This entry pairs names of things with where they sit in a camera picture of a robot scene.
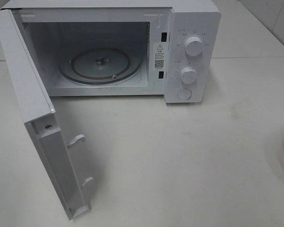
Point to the round white door button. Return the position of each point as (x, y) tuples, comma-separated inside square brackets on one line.
[(184, 94)]

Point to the white timer knob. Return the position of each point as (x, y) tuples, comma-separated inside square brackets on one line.
[(188, 75)]

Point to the white microwave oven body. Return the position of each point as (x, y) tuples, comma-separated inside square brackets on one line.
[(158, 28)]

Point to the upper white power knob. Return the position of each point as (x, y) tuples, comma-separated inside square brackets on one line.
[(193, 45)]

